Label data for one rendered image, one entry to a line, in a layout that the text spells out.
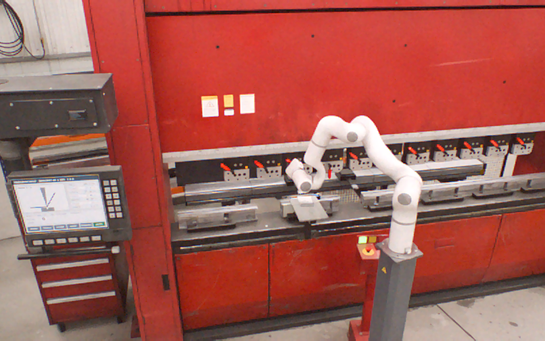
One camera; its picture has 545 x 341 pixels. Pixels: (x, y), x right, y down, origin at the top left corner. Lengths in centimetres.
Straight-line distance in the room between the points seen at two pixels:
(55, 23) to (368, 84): 467
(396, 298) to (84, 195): 167
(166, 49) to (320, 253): 160
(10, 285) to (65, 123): 252
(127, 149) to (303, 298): 162
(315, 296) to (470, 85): 173
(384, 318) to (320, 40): 159
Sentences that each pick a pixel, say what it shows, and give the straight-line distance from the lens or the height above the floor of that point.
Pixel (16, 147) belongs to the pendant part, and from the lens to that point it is 215.
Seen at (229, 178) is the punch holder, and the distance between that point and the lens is 265.
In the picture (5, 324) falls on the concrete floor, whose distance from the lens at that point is 390.
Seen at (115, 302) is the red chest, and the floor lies 24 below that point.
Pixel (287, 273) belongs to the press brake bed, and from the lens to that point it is 299.
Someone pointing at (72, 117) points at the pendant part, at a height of 183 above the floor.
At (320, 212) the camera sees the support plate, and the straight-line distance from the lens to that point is 271.
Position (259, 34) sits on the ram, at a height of 204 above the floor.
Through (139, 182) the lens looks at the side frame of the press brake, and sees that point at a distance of 242.
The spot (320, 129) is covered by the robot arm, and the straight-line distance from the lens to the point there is 223.
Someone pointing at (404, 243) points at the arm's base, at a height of 108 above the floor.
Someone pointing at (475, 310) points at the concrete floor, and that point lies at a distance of 379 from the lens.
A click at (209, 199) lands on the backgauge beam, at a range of 303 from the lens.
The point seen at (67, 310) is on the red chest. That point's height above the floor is 22.
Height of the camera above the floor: 239
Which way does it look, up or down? 26 degrees down
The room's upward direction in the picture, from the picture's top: straight up
